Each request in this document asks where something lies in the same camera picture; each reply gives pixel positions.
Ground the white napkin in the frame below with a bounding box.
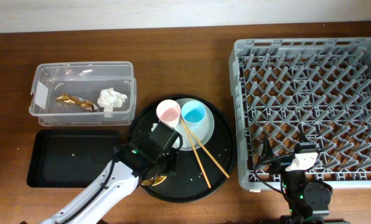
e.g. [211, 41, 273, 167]
[97, 88, 128, 112]

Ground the round black serving tray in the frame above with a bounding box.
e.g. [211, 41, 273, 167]
[128, 95, 237, 203]

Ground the black rectangular tray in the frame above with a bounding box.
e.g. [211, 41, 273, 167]
[27, 129, 120, 188]

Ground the pink plastic cup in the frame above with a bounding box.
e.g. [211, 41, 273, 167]
[156, 100, 181, 128]

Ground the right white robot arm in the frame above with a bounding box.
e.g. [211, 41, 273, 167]
[254, 134, 332, 224]

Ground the gold foil wrapper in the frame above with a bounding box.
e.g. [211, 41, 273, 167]
[56, 94, 99, 112]

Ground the clear plastic waste bin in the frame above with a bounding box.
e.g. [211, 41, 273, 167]
[29, 61, 136, 126]

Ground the blue plastic cup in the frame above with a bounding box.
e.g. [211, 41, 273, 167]
[181, 100, 206, 128]

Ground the yellow bowl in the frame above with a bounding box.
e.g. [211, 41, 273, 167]
[141, 175, 167, 186]

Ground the wooden chopstick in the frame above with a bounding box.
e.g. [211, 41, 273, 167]
[180, 118, 211, 189]
[181, 120, 230, 178]

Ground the grey dishwasher rack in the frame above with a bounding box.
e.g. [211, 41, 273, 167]
[228, 37, 371, 192]

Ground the grey ceramic plate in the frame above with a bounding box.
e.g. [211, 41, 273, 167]
[151, 97, 215, 151]

